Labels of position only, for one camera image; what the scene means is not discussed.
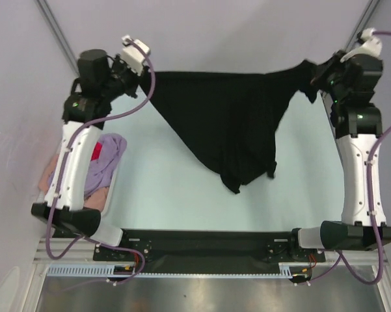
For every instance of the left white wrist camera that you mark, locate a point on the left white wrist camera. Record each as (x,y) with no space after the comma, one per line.
(134,53)

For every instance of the right aluminium corner post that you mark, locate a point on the right aluminium corner post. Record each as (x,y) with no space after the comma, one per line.
(362,22)

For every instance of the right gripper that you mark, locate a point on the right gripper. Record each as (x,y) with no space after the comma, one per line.
(319,80)

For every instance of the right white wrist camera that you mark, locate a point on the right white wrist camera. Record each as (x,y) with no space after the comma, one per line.
(367,44)

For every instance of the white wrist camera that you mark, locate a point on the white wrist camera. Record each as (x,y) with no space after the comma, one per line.
(367,44)
(134,53)

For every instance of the red t shirt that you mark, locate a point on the red t shirt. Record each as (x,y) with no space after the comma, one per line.
(96,151)

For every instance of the lilac t shirt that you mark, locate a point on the lilac t shirt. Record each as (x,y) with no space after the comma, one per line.
(100,172)

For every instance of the white laundry basket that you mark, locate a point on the white laundry basket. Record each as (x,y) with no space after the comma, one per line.
(110,198)

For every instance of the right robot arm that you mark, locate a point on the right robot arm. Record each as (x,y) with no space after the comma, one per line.
(357,128)

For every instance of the pink t shirt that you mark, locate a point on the pink t shirt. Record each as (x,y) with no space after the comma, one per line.
(96,200)

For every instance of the left aluminium corner post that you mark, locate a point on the left aluminium corner post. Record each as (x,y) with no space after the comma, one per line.
(57,33)

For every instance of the aluminium corner post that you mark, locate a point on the aluminium corner post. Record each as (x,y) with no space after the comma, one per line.
(57,33)
(362,22)

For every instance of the black t shirt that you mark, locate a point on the black t shirt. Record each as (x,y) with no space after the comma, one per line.
(229,120)

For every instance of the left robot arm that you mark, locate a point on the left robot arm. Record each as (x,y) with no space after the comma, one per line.
(101,80)

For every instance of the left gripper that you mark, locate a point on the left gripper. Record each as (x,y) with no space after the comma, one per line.
(120,63)

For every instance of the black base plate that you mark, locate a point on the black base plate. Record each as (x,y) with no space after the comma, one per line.
(217,252)

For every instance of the white slotted cable duct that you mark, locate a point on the white slotted cable duct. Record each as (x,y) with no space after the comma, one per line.
(123,271)

